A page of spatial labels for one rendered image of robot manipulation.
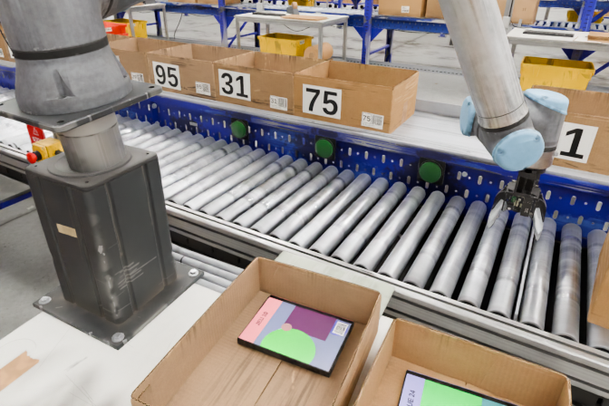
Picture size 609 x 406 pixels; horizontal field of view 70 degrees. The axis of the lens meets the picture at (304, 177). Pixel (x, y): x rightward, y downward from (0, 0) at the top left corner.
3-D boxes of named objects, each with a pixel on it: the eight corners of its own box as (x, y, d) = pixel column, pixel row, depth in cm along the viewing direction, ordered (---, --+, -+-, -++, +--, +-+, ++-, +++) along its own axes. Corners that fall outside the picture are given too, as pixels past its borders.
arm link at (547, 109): (515, 85, 100) (559, 86, 100) (503, 137, 105) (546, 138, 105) (533, 97, 91) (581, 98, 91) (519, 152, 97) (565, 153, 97)
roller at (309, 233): (283, 256, 120) (283, 241, 118) (360, 182, 161) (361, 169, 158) (299, 262, 118) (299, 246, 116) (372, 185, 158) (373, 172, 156)
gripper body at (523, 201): (498, 212, 106) (509, 167, 101) (504, 198, 113) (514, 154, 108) (534, 221, 103) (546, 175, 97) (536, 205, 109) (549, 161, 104)
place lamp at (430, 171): (417, 180, 145) (420, 160, 142) (419, 178, 146) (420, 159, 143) (439, 185, 142) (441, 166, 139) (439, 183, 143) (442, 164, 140)
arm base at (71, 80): (59, 122, 69) (37, 59, 64) (-3, 104, 78) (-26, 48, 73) (153, 86, 82) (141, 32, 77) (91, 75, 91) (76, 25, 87)
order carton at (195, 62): (150, 89, 205) (145, 53, 198) (194, 76, 228) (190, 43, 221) (216, 101, 188) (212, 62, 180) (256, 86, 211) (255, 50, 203)
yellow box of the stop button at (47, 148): (31, 164, 149) (25, 144, 146) (54, 155, 155) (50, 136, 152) (57, 173, 142) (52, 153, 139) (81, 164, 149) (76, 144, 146)
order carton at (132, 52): (95, 79, 223) (88, 44, 216) (141, 68, 246) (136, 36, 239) (149, 90, 206) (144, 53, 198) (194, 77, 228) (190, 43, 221)
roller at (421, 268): (400, 281, 103) (420, 288, 101) (452, 191, 144) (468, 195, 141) (397, 296, 106) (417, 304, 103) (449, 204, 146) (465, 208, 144)
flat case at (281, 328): (329, 379, 77) (329, 372, 76) (236, 343, 84) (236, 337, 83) (353, 326, 88) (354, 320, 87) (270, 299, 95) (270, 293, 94)
